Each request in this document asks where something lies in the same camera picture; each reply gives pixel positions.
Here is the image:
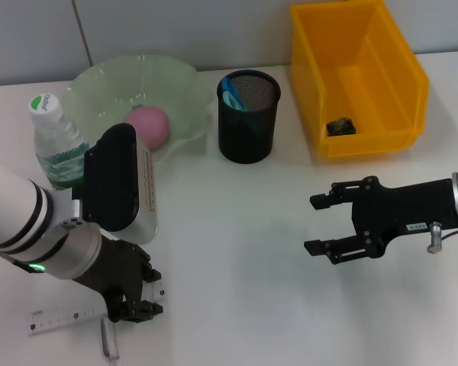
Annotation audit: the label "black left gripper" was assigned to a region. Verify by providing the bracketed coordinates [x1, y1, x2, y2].
[71, 232, 165, 324]

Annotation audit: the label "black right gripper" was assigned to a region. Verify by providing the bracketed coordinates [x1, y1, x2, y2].
[304, 175, 458, 266]

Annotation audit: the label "transparent plastic ruler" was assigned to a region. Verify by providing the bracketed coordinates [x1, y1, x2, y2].
[27, 278, 169, 337]

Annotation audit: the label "green plastic wrapper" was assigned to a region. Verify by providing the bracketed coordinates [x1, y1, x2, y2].
[326, 117, 356, 136]

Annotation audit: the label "blue plastic scissors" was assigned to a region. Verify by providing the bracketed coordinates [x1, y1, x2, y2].
[220, 78, 268, 138]

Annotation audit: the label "pink peach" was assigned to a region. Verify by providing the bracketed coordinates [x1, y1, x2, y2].
[124, 105, 172, 150]

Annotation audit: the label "clear green-label water bottle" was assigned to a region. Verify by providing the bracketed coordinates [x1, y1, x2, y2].
[27, 93, 91, 191]

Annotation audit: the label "grey pen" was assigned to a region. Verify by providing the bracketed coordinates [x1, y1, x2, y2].
[100, 318, 121, 361]

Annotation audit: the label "black mesh pen cup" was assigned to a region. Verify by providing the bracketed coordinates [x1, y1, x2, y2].
[216, 69, 282, 165]

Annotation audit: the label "green glass fruit bowl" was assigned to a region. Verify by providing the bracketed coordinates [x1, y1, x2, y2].
[63, 53, 214, 165]

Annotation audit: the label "yellow plastic storage bin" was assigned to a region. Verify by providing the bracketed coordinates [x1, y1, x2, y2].
[289, 0, 431, 159]

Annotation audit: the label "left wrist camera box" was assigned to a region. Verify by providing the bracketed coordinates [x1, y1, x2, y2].
[71, 122, 160, 245]

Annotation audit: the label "left arm grey cable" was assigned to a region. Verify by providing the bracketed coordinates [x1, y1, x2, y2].
[0, 247, 28, 272]

